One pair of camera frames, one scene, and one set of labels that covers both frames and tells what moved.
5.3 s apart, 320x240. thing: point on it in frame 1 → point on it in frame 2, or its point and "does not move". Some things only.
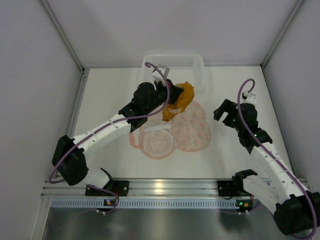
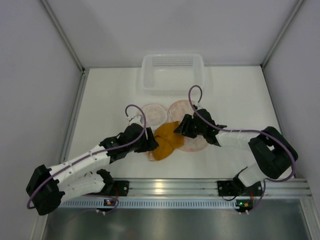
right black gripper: [230, 112] → [188, 125]
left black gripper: [172, 90] → [146, 141]
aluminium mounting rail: [144, 187] does not move
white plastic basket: [184, 67] does not move
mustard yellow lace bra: [170, 110] → [167, 140]
